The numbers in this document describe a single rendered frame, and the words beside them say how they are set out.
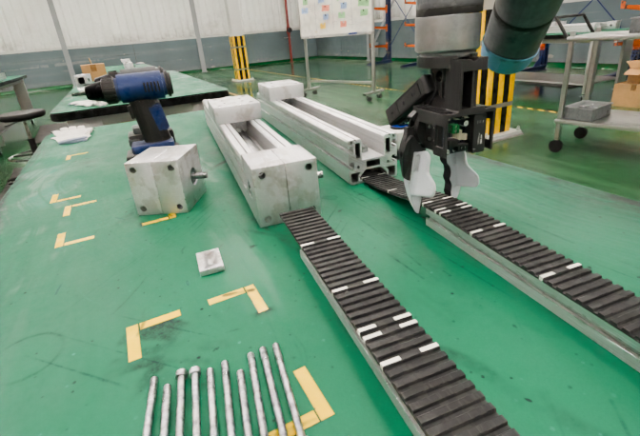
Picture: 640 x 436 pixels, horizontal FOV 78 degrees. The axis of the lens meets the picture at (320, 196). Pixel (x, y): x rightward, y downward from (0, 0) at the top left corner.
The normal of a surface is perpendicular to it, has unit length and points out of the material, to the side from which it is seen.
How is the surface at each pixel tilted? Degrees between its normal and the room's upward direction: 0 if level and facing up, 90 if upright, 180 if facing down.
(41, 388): 0
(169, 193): 90
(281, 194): 90
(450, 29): 90
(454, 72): 90
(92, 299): 0
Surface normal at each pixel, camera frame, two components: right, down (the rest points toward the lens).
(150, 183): -0.04, 0.39
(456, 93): -0.94, 0.21
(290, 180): 0.34, 0.34
